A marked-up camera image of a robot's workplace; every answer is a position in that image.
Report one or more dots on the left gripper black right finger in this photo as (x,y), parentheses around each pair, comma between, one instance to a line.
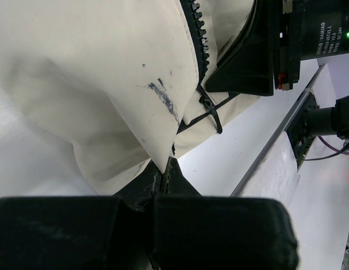
(191,231)

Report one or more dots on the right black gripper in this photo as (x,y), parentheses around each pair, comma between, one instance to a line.
(304,30)

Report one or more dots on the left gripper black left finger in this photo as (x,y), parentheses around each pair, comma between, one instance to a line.
(80,232)

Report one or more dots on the cream jacket with black zipper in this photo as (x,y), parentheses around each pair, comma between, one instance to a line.
(124,82)

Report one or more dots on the white foam front board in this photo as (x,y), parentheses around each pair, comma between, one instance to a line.
(316,196)

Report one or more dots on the aluminium table frame rail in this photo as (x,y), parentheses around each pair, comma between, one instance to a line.
(283,126)

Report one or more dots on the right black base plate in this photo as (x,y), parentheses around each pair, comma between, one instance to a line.
(316,122)

